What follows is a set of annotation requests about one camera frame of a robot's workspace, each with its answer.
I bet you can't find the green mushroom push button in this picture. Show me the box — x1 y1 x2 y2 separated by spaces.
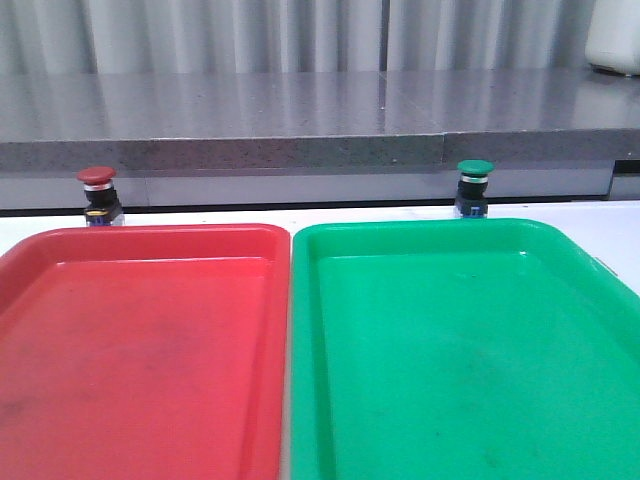
454 159 494 219

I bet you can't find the red mushroom push button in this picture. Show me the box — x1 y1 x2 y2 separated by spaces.
76 166 125 227

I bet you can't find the grey stone counter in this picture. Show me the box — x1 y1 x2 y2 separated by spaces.
1 68 639 211

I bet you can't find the green plastic tray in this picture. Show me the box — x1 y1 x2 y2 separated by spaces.
290 219 639 479

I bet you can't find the red plastic tray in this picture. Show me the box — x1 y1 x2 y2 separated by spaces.
1 224 290 479

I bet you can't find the white container on counter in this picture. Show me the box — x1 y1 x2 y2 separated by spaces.
585 0 639 76

